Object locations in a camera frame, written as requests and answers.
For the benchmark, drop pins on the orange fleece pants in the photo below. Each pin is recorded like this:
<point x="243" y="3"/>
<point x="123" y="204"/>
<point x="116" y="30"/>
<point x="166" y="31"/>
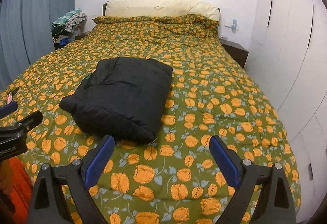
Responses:
<point x="20" y="188"/>

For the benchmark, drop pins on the cream padded headboard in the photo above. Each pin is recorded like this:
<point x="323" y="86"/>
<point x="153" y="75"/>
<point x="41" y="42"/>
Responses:
<point x="158" y="5"/>

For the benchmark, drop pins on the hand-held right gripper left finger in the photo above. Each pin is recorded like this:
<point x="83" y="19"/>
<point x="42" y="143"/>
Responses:
<point x="98" y="162"/>

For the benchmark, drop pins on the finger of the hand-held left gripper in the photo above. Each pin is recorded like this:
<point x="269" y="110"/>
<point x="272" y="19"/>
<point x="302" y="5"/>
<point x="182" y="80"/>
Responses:
<point x="29" y="118"/>
<point x="7" y="108"/>

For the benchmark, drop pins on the white wardrobe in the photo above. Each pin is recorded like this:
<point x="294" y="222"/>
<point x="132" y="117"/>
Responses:
<point x="293" y="60"/>

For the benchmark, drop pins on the blue curtain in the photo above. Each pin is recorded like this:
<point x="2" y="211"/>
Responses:
<point x="38" y="22"/>

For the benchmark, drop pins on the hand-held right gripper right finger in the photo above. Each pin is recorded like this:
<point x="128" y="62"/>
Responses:
<point x="224" y="162"/>

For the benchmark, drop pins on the pile of clothes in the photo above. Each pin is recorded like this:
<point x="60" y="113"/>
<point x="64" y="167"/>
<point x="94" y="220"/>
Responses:
<point x="69" y="18"/>

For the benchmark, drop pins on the black puffer jacket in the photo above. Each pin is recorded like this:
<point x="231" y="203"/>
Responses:
<point x="122" y="99"/>

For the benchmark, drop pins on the smartphone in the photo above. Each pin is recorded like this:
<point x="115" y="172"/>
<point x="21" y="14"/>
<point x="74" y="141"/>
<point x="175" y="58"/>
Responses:
<point x="10" y="96"/>

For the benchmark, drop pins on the green floral quilt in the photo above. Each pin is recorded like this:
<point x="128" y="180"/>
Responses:
<point x="217" y="86"/>

